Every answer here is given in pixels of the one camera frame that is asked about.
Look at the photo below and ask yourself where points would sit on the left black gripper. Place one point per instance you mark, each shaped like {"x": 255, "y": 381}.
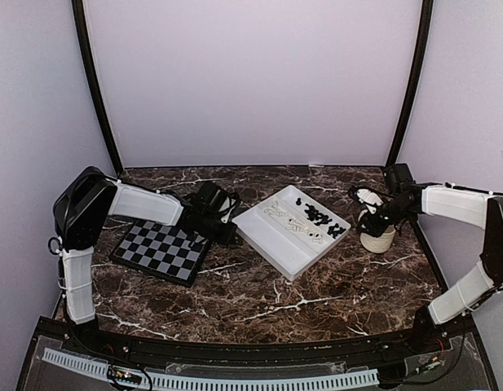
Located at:
{"x": 226, "y": 239}

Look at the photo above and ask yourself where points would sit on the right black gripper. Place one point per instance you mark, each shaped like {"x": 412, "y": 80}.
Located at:
{"x": 375, "y": 229}

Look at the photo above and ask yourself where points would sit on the black grey chessboard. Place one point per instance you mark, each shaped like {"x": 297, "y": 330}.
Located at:
{"x": 165, "y": 252}

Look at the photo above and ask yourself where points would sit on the white plastic compartment tray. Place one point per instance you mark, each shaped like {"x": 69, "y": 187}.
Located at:
{"x": 291, "y": 254}

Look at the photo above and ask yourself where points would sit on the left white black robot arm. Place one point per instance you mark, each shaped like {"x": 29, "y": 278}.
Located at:
{"x": 82, "y": 209}

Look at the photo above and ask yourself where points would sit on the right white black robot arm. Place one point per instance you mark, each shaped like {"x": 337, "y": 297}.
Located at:
{"x": 406, "y": 199}

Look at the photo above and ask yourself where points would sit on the pile of black chess pieces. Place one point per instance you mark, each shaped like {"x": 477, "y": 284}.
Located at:
{"x": 332, "y": 227}

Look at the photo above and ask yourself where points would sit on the pile of white chess pieces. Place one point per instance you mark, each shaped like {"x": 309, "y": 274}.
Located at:
{"x": 293, "y": 223}

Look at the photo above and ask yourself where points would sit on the cream ribbed mug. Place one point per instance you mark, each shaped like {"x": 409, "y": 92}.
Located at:
{"x": 379, "y": 244}

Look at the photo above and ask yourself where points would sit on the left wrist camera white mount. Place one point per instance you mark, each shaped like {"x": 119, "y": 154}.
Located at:
{"x": 229, "y": 213}

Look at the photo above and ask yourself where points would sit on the black front rail base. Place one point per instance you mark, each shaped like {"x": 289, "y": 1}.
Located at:
{"x": 62, "y": 357}

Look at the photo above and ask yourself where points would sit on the right black frame post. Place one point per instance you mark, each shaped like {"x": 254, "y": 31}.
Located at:
{"x": 414, "y": 76}

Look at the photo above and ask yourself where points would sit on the black frame post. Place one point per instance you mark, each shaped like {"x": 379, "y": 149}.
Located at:
{"x": 414, "y": 76}
{"x": 92, "y": 79}

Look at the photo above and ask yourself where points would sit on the left black frame post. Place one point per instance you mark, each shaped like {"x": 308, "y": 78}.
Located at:
{"x": 92, "y": 79}

